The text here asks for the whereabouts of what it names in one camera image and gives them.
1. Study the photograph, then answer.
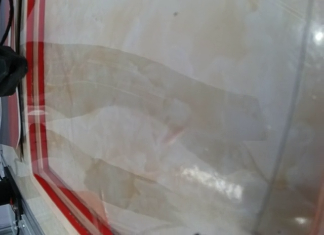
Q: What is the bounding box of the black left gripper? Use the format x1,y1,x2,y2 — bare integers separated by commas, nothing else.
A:
0,46,27,96

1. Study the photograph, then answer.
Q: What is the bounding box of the red wooden picture frame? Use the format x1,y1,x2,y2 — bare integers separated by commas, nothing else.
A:
23,0,112,234

